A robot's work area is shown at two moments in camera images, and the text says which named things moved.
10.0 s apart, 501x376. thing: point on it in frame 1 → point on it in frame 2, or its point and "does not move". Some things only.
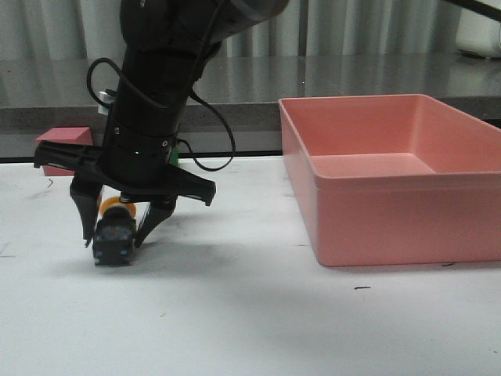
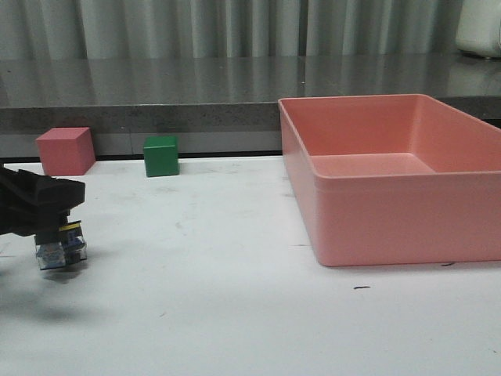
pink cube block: x=69 y=135 does not move
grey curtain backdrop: x=92 y=30 does not move
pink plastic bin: x=387 y=179 does not move
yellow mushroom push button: x=114 y=233 → x=72 y=247
